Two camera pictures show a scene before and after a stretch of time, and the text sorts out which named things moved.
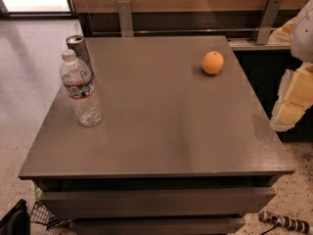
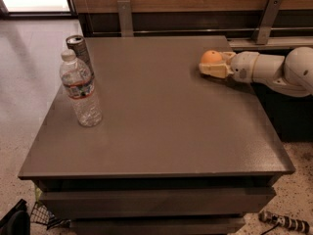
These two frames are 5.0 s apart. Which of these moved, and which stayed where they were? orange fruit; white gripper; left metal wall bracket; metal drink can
Moved: white gripper
Stayed: orange fruit; metal drink can; left metal wall bracket
